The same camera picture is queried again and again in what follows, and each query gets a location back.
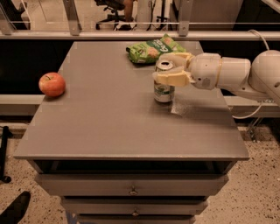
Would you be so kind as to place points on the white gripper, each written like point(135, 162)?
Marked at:
point(205, 71)

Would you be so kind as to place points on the silver green 7up can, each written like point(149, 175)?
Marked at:
point(163, 93)

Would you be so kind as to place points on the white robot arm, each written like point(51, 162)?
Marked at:
point(257, 79)

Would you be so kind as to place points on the green chip bag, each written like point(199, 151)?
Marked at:
point(148, 52)

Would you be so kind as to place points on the black office chair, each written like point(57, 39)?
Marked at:
point(121, 10)

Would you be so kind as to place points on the grey drawer cabinet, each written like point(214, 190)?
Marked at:
point(108, 122)

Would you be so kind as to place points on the top grey drawer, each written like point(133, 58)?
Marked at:
point(131, 185)

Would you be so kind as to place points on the grey drawer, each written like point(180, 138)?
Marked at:
point(131, 185)
point(139, 206)

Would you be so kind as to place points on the metal railing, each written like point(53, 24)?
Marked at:
point(189, 20)

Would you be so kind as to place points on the red apple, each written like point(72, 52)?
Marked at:
point(52, 84)

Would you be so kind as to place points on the black stand at left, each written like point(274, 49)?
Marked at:
point(6, 134)

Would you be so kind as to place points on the black object bottom left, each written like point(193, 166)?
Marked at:
point(15, 212)

